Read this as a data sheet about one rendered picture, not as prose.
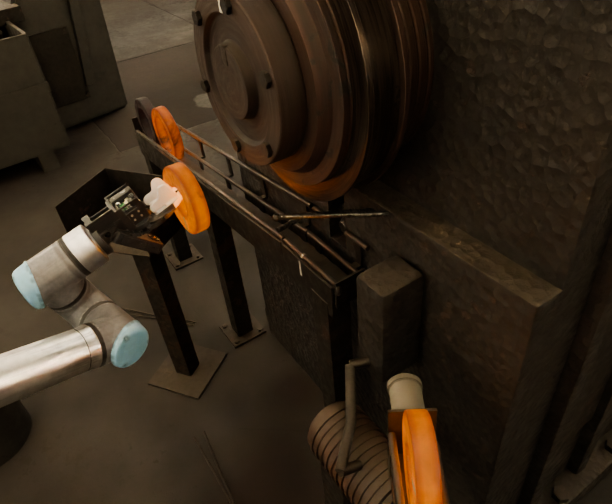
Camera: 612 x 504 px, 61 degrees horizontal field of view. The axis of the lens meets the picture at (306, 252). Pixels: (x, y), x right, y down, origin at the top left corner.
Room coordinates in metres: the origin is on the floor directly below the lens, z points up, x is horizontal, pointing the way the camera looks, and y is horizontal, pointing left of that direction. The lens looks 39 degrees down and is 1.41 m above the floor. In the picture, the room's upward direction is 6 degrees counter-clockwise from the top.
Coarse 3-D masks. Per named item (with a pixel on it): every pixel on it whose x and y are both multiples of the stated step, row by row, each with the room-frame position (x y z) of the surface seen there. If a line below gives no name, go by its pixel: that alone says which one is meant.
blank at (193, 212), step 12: (168, 168) 0.97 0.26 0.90; (180, 168) 0.96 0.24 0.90; (168, 180) 0.99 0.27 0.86; (180, 180) 0.93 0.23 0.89; (192, 180) 0.93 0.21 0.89; (180, 192) 0.94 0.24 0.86; (192, 192) 0.91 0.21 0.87; (180, 204) 0.98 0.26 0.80; (192, 204) 0.90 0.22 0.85; (204, 204) 0.91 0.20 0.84; (180, 216) 0.97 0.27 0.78; (192, 216) 0.91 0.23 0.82; (204, 216) 0.90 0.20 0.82; (192, 228) 0.92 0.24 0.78; (204, 228) 0.92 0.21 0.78
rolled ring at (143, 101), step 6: (138, 102) 1.83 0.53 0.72; (144, 102) 1.80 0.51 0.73; (150, 102) 1.81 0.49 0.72; (138, 108) 1.85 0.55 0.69; (144, 108) 1.78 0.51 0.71; (150, 108) 1.78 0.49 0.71; (138, 114) 1.87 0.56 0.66; (144, 114) 1.88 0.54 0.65; (150, 114) 1.76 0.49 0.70; (138, 120) 1.89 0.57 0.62; (144, 120) 1.88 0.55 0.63; (150, 120) 1.75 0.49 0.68; (144, 126) 1.87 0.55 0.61; (150, 126) 1.77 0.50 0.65; (144, 132) 1.86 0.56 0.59; (150, 132) 1.86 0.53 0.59; (150, 138) 1.83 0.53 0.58; (156, 138) 1.75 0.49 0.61
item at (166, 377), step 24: (96, 192) 1.30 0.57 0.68; (144, 192) 1.30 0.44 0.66; (72, 216) 1.20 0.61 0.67; (168, 240) 1.13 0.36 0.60; (144, 264) 1.17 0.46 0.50; (168, 288) 1.19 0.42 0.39; (168, 312) 1.16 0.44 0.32; (168, 336) 1.17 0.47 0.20; (168, 360) 1.24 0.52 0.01; (192, 360) 1.19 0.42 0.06; (216, 360) 1.22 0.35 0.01; (168, 384) 1.13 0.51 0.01; (192, 384) 1.12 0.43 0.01
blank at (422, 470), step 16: (416, 416) 0.41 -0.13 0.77; (416, 432) 0.39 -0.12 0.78; (432, 432) 0.38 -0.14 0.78; (416, 448) 0.36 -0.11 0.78; (432, 448) 0.36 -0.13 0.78; (416, 464) 0.35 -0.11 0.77; (432, 464) 0.34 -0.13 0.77; (416, 480) 0.33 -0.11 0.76; (432, 480) 0.33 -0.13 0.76; (416, 496) 0.32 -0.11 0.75; (432, 496) 0.31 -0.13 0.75
